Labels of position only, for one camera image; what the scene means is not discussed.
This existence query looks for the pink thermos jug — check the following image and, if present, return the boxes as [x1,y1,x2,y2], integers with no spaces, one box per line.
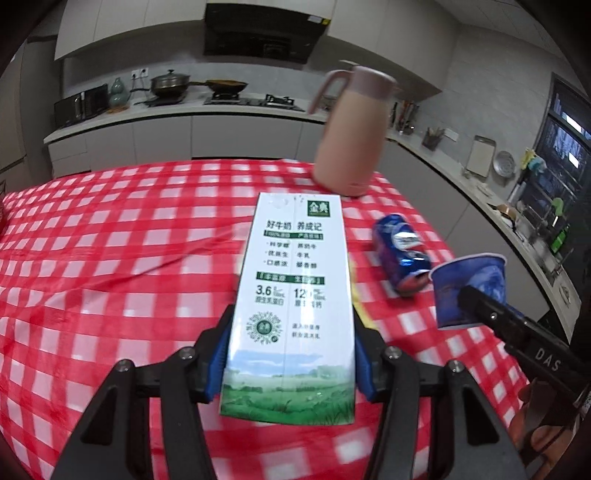
[308,65,400,198]

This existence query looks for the dark barred window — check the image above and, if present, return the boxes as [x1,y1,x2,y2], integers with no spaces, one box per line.
[531,71,591,296]

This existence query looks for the black frying pan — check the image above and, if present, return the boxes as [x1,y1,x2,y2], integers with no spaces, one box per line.
[203,78,249,95]

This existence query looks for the crushed blue drink can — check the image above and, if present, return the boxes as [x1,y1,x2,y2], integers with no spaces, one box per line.
[372,213,432,297]

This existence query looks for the black microwave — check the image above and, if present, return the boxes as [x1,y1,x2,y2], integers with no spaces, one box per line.
[53,83,109,130]

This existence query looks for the grey kitchen counter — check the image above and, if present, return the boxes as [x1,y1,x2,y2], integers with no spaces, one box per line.
[44,99,587,342]

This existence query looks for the beige upper cabinets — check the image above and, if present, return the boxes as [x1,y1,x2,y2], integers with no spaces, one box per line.
[53,0,462,100]

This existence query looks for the black gas stove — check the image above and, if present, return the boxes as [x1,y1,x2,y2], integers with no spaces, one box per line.
[203,92,306,113]

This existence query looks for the steel colander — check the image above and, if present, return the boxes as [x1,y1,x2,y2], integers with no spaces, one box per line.
[492,151,516,177]

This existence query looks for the white cutting board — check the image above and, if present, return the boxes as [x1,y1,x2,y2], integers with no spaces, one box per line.
[464,135,496,178]

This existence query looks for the green ceramic vase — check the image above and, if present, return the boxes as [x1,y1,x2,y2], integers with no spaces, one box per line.
[108,76,131,110]

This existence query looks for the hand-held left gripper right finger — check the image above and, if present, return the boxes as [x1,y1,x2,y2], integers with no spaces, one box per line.
[353,302,527,480]

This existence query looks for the beige refrigerator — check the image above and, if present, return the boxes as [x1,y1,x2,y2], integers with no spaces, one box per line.
[0,55,54,195]

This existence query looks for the yellow and blue gloves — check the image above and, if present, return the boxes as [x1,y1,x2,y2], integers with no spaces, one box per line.
[521,148,546,176]

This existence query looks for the black chopstick holder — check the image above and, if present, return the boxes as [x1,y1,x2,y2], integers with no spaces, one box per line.
[421,127,445,151]

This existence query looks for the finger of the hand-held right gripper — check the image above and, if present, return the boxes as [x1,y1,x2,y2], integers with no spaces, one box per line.
[457,284,537,348]

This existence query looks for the green dish soap bottle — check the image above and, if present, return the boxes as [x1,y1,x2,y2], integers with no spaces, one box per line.
[550,226,571,254]

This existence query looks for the dark blue paper cup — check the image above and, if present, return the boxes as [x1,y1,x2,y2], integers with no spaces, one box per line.
[428,252,507,330]

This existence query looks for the black range hood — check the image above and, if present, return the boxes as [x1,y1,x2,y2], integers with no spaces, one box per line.
[203,2,331,65]

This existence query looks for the dark wok with lid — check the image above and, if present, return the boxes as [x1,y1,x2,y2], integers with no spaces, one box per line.
[150,69,206,99]

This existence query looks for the person's right hand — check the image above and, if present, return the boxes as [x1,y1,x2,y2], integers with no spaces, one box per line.
[510,376,591,480]

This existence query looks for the red white checkered tablecloth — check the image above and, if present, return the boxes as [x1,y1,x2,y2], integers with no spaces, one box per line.
[0,157,532,480]

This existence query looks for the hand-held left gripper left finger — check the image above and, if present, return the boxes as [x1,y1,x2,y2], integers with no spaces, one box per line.
[51,305,236,480]

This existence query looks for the white green milk carton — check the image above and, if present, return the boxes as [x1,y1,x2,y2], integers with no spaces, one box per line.
[219,191,357,425]

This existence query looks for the knife rack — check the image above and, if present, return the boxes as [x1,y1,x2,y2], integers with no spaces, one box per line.
[398,99,421,136]

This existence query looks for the steel faucet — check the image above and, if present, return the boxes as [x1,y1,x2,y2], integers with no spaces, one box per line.
[522,203,550,241]

